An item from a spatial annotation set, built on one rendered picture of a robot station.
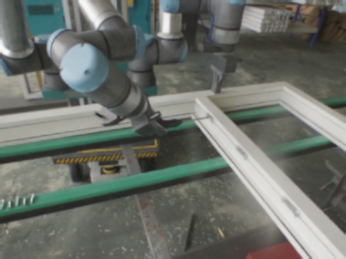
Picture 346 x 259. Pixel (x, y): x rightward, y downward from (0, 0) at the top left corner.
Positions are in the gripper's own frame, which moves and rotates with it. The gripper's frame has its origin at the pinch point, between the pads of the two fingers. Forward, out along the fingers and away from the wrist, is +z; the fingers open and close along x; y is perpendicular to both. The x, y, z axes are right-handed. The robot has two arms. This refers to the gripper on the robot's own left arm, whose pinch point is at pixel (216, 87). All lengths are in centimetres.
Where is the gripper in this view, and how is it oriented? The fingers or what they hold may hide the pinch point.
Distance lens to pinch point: 95.2
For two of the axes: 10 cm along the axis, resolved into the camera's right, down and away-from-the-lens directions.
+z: -0.6, 8.2, 5.7
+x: -3.5, -5.5, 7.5
